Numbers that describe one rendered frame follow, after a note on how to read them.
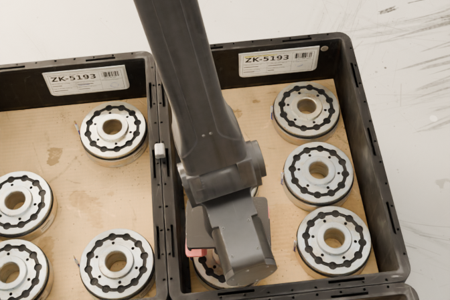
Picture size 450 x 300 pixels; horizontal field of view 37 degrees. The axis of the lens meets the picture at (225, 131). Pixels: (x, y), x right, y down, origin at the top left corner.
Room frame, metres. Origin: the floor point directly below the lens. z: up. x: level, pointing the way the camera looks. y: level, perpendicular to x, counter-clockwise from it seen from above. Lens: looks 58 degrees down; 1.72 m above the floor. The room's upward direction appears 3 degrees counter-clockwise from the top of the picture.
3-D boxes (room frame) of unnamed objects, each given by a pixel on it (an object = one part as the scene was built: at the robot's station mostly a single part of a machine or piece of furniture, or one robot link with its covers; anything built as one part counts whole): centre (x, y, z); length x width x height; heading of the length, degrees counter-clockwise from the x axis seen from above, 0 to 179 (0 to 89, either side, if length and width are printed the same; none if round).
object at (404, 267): (0.46, -0.06, 0.92); 0.40 x 0.30 x 0.02; 3
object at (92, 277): (0.34, 0.16, 0.86); 0.10 x 0.10 x 0.01
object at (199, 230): (0.34, 0.00, 0.98); 0.10 x 0.07 x 0.07; 88
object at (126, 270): (0.34, 0.16, 0.86); 0.05 x 0.05 x 0.01
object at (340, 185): (0.46, -0.13, 0.86); 0.10 x 0.10 x 0.01
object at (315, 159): (0.46, -0.13, 0.86); 0.05 x 0.05 x 0.01
